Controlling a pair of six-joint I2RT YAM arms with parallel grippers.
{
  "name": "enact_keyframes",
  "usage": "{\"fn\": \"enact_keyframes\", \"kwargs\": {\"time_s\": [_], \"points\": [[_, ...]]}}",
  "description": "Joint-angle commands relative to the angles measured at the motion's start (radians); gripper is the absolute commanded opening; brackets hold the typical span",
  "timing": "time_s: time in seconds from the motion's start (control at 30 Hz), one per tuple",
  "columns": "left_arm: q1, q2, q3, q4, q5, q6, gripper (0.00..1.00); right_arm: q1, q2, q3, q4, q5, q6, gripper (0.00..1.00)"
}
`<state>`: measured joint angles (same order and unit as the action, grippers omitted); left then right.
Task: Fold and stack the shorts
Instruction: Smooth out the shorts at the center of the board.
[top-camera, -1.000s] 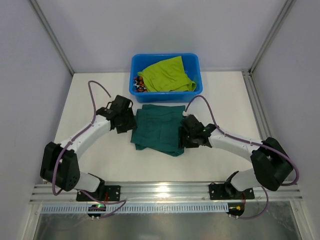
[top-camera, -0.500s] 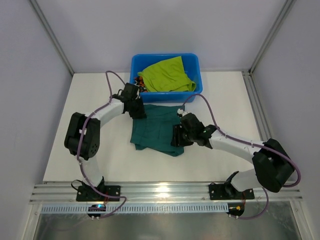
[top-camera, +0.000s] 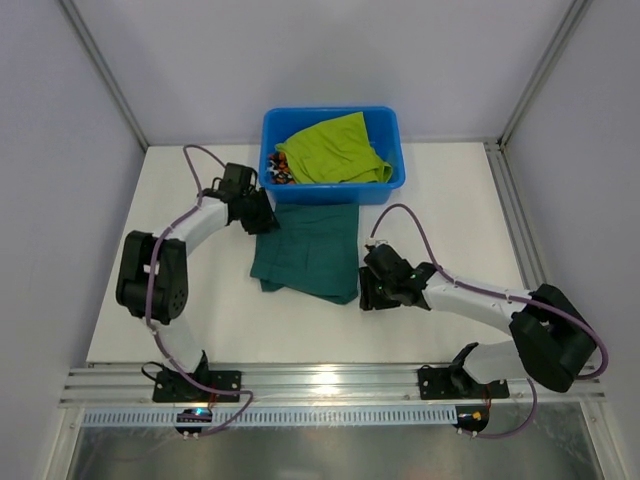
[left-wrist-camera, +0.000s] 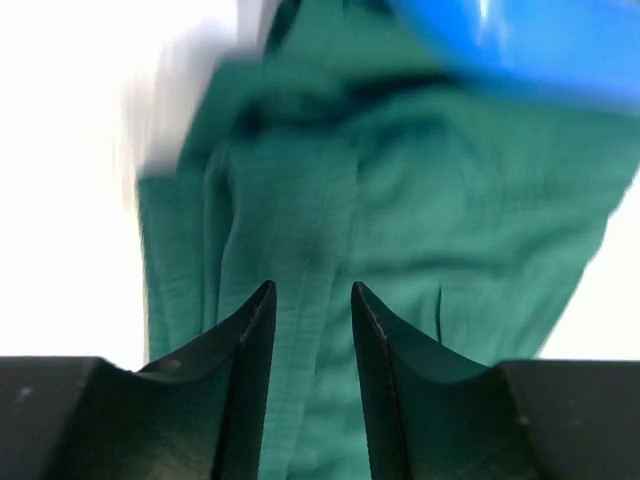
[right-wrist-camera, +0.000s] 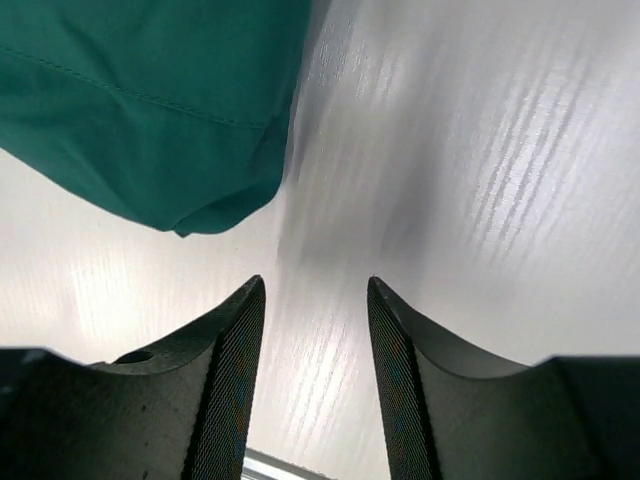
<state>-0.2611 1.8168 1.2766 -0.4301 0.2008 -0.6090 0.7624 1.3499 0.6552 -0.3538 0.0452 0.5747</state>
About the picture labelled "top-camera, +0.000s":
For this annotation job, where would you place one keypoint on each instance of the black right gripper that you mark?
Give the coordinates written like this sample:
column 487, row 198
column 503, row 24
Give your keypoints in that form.
column 373, row 291

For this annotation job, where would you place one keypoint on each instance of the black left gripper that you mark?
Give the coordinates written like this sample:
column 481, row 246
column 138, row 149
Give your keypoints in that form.
column 262, row 216

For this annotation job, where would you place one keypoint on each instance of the dark green shorts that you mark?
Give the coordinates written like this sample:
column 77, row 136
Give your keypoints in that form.
column 315, row 251

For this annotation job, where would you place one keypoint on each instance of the lime green shorts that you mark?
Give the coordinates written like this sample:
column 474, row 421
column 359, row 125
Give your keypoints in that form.
column 335, row 151

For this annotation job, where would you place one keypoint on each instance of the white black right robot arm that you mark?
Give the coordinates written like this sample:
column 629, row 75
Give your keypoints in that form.
column 547, row 342

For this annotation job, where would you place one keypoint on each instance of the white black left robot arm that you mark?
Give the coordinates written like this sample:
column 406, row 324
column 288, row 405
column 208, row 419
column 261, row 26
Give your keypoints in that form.
column 153, row 280

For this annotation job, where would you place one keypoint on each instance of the orange black patterned shorts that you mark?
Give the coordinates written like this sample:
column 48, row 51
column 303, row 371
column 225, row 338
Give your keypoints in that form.
column 278, row 169

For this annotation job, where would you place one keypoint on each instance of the blue plastic bin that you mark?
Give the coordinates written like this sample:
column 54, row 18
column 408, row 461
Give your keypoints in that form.
column 383, row 131

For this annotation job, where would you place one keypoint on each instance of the right controller board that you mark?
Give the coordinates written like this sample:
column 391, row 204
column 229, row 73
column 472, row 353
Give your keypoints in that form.
column 471, row 419

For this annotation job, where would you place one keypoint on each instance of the controller board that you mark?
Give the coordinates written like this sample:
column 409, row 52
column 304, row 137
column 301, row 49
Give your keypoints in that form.
column 471, row 419
column 192, row 422

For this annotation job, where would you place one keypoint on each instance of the left controller board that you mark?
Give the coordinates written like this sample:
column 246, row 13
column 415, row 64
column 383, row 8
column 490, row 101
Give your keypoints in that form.
column 192, row 422

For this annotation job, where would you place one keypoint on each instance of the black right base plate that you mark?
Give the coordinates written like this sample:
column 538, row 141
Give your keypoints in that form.
column 453, row 383

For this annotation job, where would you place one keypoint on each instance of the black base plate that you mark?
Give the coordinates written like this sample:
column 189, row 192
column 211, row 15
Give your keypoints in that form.
column 225, row 387
column 453, row 383

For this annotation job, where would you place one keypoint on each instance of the grey slotted cable duct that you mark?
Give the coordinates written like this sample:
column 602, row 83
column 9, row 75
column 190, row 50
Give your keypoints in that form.
column 272, row 416

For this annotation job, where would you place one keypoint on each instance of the aluminium mounting rail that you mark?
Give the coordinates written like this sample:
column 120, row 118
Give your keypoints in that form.
column 122, row 384

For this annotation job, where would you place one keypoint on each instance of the right side aluminium rail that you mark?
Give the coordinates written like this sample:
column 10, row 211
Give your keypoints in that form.
column 519, row 229

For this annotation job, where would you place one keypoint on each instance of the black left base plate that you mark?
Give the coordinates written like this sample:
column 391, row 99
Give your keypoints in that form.
column 225, row 387

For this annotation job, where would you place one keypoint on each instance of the left aluminium frame post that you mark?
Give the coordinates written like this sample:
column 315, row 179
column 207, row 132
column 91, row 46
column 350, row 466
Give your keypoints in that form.
column 81, row 30

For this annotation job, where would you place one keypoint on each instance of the aluminium frame post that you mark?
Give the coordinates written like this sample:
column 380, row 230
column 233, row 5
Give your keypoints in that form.
column 553, row 52
column 81, row 30

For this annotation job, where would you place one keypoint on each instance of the right aluminium frame post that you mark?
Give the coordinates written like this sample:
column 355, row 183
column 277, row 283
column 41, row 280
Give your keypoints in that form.
column 553, row 52

